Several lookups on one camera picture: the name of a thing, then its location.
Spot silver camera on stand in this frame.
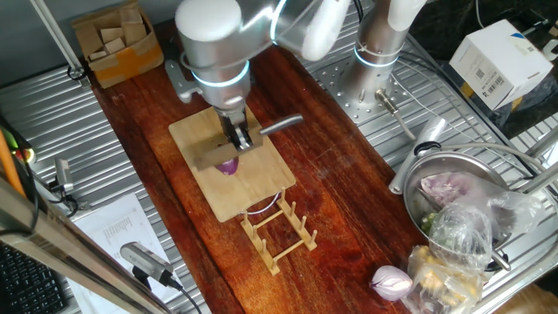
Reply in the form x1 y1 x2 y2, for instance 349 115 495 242
119 242 184 291

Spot black keyboard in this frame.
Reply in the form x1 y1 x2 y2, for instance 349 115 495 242
0 243 69 314

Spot plastic bag with yellow contents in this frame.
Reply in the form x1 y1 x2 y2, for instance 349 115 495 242
400 244 485 314

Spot peeled pale purple onion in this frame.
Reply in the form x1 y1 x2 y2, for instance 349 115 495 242
369 264 413 303

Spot cardboard box with orange tape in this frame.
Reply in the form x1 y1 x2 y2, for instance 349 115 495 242
71 0 166 90

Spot silver cable connector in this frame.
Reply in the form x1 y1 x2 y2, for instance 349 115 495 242
374 88 418 141

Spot wooden peg rack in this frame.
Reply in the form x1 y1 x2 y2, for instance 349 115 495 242
240 187 318 276

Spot chopped pale onion pieces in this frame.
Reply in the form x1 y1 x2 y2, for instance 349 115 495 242
420 172 470 206

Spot steel handled cleaver knife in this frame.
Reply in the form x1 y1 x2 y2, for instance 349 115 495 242
193 113 304 172

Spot steel tube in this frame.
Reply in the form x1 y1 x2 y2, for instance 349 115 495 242
518 160 558 195

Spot crumpled clear plastic bag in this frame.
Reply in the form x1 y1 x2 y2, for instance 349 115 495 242
461 172 546 245

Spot orange stick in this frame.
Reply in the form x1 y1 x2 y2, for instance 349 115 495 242
0 130 26 197

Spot small grey camera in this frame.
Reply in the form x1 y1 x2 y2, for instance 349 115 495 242
52 157 75 193

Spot perforated steel base plate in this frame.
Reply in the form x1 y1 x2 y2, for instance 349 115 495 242
312 54 422 127

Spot white carton box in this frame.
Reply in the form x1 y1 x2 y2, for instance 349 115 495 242
448 18 555 112

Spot knotted clear plastic bag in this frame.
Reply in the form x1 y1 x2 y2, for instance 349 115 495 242
429 202 493 274

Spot steel bowl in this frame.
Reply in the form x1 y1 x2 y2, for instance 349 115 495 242
402 150 511 245

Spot printed paper sheet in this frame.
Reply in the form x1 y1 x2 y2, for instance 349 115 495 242
65 193 184 314

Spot green vegetable pieces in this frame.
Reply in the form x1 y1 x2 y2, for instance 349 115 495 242
420 211 439 235

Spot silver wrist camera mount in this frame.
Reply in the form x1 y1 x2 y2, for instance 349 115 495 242
164 58 204 105

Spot aluminium frame bar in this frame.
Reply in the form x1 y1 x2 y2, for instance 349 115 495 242
0 176 174 314

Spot bamboo cutting board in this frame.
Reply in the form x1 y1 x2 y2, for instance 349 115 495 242
168 106 297 223

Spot thin metal pole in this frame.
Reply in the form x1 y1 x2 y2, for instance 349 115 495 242
29 0 86 79

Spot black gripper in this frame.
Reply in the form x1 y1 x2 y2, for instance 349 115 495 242
216 106 256 152

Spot grey hose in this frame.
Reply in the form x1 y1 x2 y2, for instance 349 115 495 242
435 142 548 174

